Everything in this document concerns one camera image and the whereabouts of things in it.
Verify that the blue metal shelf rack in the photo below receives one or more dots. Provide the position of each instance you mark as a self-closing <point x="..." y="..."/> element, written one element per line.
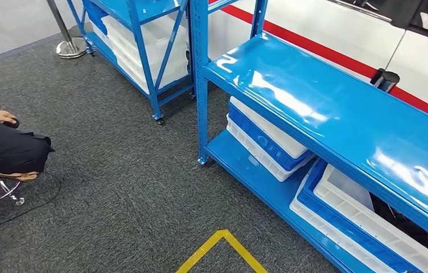
<point x="331" y="109"/>
<point x="140" y="41"/>

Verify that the long black plastic part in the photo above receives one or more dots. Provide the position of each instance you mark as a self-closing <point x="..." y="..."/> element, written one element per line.
<point x="402" y="222"/>

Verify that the black caster wheel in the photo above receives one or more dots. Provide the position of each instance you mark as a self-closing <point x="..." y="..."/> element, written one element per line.
<point x="160" y="121"/>
<point x="192" y="96"/>
<point x="92" y="53"/>

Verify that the yellow floor tape square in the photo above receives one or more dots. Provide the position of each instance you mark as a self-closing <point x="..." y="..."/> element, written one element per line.
<point x="206" y="248"/>

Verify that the person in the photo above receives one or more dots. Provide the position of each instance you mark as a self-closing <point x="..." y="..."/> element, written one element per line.
<point x="10" y="147"/>

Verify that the chrome chair base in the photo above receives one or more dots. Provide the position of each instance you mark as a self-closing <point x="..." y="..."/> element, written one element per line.
<point x="8" y="190"/>

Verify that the chrome stanchion post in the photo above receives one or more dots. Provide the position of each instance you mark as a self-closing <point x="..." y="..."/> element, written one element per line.
<point x="69" y="45"/>

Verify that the black stanchion post top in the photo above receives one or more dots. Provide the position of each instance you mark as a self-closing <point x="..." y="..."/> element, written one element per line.
<point x="385" y="81"/>

